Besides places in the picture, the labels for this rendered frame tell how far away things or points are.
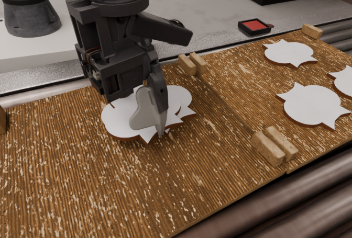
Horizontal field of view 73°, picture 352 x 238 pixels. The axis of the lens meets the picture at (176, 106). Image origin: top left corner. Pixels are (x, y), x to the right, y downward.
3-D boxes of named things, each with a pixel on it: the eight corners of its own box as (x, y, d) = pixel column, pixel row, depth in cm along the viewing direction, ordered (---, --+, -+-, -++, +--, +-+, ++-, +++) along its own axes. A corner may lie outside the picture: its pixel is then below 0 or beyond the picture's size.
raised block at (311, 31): (299, 32, 72) (303, 23, 70) (304, 31, 73) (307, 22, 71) (315, 40, 69) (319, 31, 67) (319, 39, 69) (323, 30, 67)
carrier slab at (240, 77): (185, 65, 61) (185, 59, 60) (298, 33, 75) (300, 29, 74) (287, 174, 39) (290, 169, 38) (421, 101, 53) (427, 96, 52)
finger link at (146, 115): (134, 149, 36) (113, 95, 32) (165, 131, 39) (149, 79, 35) (144, 157, 34) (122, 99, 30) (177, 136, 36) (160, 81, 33)
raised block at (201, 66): (187, 61, 59) (188, 52, 57) (194, 60, 60) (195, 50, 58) (200, 75, 55) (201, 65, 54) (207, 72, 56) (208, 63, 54)
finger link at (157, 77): (147, 110, 36) (128, 55, 33) (156, 104, 37) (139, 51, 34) (164, 116, 32) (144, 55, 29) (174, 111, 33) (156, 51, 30)
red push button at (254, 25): (240, 26, 79) (241, 22, 78) (255, 23, 81) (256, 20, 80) (251, 34, 75) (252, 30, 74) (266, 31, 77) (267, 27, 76)
